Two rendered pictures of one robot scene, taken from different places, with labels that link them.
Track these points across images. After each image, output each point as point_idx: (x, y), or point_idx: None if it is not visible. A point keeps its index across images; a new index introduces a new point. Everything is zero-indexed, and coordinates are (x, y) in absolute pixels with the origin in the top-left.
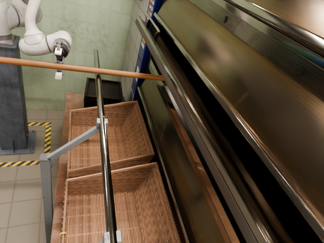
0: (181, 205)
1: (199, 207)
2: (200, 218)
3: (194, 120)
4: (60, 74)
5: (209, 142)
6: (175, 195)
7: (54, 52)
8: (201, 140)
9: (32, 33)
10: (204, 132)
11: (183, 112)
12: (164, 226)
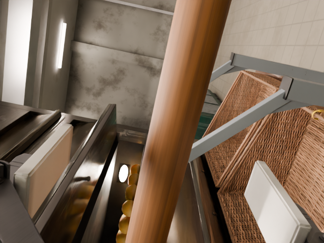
0: (199, 223)
1: (173, 215)
2: (178, 209)
3: (68, 167)
4: (266, 225)
5: (74, 154)
6: (201, 230)
7: (60, 126)
8: (78, 157)
9: None
10: (71, 158)
11: (69, 177)
12: (248, 224)
